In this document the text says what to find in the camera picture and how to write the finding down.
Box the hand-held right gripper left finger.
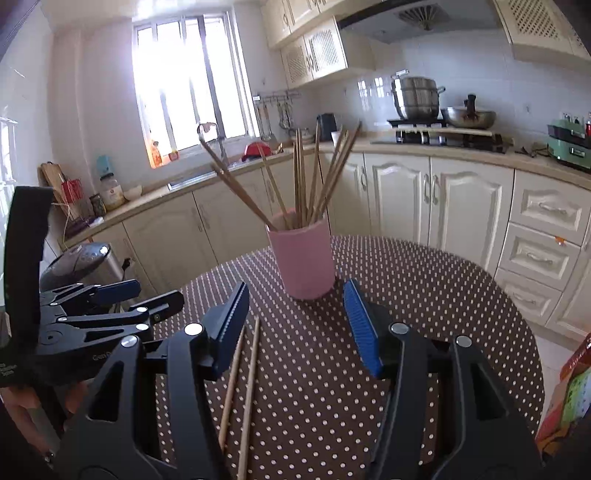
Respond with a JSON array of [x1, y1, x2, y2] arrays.
[[55, 281, 250, 480]]

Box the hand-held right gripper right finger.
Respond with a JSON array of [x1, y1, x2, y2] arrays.
[[343, 279, 543, 480]]

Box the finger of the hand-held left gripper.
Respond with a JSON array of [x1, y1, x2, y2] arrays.
[[40, 279, 142, 308], [54, 290, 186, 337]]

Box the single wooden chopstick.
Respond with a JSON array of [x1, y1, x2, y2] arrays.
[[218, 323, 246, 452], [238, 316, 261, 480]]

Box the pink cup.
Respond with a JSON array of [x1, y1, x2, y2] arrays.
[[266, 210, 336, 301]]

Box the bunch of wooden chopsticks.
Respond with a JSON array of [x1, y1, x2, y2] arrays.
[[198, 119, 363, 232]]

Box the person's left hand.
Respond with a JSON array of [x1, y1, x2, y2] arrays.
[[0, 381, 89, 457]]

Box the silver trash bin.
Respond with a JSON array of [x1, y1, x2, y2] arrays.
[[99, 251, 125, 283]]

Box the brown polka dot tablecloth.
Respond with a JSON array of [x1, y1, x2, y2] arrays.
[[152, 235, 546, 480]]

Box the red knife holder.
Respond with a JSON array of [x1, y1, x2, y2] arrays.
[[60, 178, 84, 217]]

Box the wooden cutting board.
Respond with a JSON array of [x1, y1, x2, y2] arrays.
[[38, 161, 70, 208]]

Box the large white label jar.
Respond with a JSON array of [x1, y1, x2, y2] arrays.
[[99, 173, 125, 210]]

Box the steel sink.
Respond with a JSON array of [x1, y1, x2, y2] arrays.
[[167, 168, 241, 191]]

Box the cream base cabinets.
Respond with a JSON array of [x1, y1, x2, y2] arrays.
[[65, 152, 591, 342]]

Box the cream cabinet drawer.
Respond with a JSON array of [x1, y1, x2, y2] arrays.
[[499, 224, 583, 289], [494, 270, 562, 324], [510, 175, 588, 245]]

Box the metal faucet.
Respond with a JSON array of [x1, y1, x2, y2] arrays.
[[198, 122, 229, 171]]

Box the red plastic basin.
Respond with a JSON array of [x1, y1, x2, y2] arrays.
[[241, 142, 273, 162]]

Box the black gas stove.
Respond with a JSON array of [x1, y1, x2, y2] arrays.
[[372, 129, 513, 153]]

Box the black electric kettle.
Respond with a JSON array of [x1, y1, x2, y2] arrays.
[[317, 113, 337, 142]]

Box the kitchen window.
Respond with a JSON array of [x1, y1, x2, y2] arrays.
[[131, 14, 252, 169]]

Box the colourful cardboard box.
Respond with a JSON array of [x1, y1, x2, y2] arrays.
[[536, 332, 591, 453]]

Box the steel wok with lid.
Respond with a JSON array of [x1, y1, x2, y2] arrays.
[[441, 93, 498, 129]]

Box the steel steamer pot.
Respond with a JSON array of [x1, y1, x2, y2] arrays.
[[390, 70, 446, 121]]

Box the green multi cooker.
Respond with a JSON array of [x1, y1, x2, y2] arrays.
[[547, 119, 591, 172]]

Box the range hood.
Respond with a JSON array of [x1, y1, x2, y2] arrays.
[[337, 0, 502, 44]]

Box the lattice door wall cabinet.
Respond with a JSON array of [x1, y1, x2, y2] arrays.
[[492, 0, 591, 72], [281, 16, 375, 89]]

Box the cream upper wall cabinets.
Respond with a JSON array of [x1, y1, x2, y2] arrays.
[[261, 0, 384, 49]]

